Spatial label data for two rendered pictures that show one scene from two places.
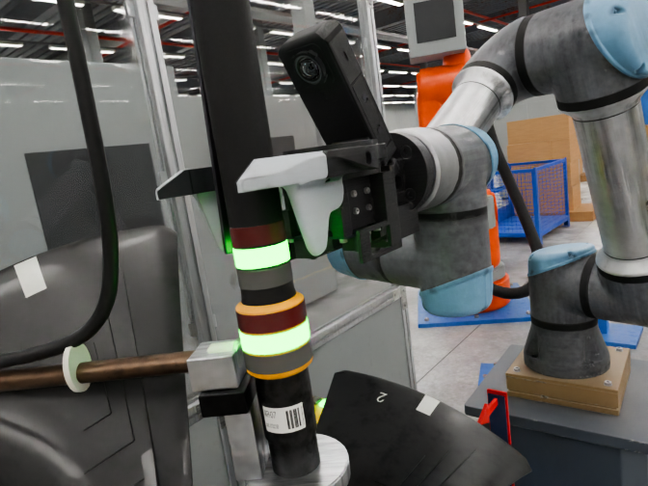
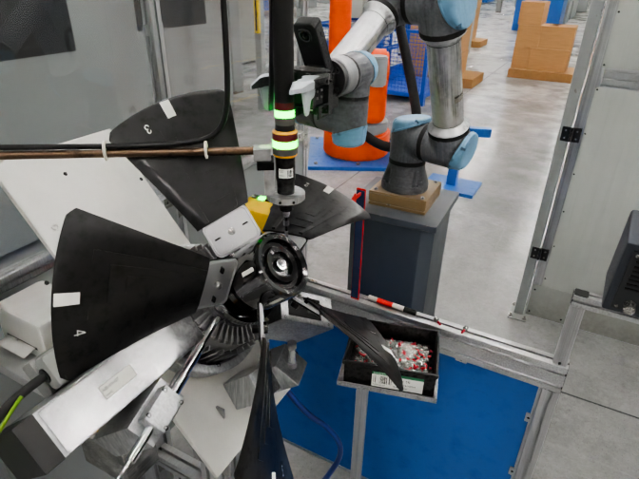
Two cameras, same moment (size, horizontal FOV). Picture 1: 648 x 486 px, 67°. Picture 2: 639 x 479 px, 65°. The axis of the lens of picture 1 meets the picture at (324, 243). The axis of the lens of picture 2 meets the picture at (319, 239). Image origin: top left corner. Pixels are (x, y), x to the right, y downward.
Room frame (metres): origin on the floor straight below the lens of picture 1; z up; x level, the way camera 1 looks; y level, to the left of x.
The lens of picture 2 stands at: (-0.54, 0.16, 1.67)
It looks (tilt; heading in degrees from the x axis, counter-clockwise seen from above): 29 degrees down; 348
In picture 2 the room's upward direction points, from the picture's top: 1 degrees clockwise
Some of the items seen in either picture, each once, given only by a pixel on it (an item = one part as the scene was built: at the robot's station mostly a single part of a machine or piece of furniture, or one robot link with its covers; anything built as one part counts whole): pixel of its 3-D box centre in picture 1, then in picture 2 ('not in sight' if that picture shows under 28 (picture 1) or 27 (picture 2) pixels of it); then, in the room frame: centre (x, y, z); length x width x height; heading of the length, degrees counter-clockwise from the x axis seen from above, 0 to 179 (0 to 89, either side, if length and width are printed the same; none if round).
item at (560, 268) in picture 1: (565, 280); (412, 137); (0.88, -0.44, 1.21); 0.13 x 0.12 x 0.14; 36
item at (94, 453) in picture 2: not in sight; (114, 428); (0.34, 0.44, 0.73); 0.15 x 0.09 x 0.22; 50
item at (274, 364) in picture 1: (278, 350); (284, 149); (0.30, 0.04, 1.39); 0.04 x 0.04 x 0.01
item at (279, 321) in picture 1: (271, 311); (284, 134); (0.30, 0.04, 1.42); 0.04 x 0.04 x 0.01
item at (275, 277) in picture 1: (264, 273); (284, 120); (0.30, 0.04, 1.44); 0.03 x 0.03 x 0.01
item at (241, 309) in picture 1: (274, 331); (284, 142); (0.30, 0.04, 1.40); 0.04 x 0.04 x 0.05
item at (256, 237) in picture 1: (257, 231); (284, 105); (0.30, 0.04, 1.47); 0.03 x 0.03 x 0.01
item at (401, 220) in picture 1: (358, 191); (316, 87); (0.38, -0.03, 1.48); 0.12 x 0.08 x 0.09; 140
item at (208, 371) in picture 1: (273, 414); (280, 172); (0.30, 0.05, 1.35); 0.09 x 0.07 x 0.10; 85
